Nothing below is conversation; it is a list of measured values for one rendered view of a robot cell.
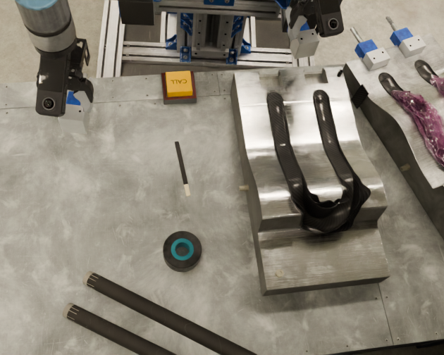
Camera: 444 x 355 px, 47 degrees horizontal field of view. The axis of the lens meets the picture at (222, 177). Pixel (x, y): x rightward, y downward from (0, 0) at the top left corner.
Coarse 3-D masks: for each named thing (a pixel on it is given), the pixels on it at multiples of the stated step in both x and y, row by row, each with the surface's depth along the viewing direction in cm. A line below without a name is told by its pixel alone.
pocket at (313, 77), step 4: (304, 72) 122; (308, 72) 122; (312, 72) 122; (316, 72) 122; (320, 72) 122; (324, 72) 121; (304, 76) 123; (308, 76) 123; (312, 76) 123; (316, 76) 123; (320, 76) 123; (324, 76) 122; (308, 80) 123; (312, 80) 123; (316, 80) 123; (320, 80) 123; (324, 80) 122; (308, 84) 122; (312, 84) 122
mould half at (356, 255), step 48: (240, 96) 116; (288, 96) 117; (336, 96) 118; (240, 144) 117; (288, 192) 102; (336, 192) 103; (384, 192) 104; (288, 240) 106; (336, 240) 107; (288, 288) 102
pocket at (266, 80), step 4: (260, 76) 120; (264, 76) 120; (268, 76) 121; (272, 76) 121; (276, 76) 121; (280, 76) 120; (260, 80) 121; (264, 80) 121; (268, 80) 122; (272, 80) 122; (276, 80) 122; (280, 80) 120; (260, 84) 121; (264, 84) 121; (268, 84) 121; (272, 84) 121; (276, 84) 121; (280, 84) 120
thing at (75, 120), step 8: (72, 96) 106; (72, 104) 105; (72, 112) 103; (80, 112) 103; (64, 120) 103; (72, 120) 103; (80, 120) 102; (88, 120) 107; (64, 128) 106; (72, 128) 105; (80, 128) 105
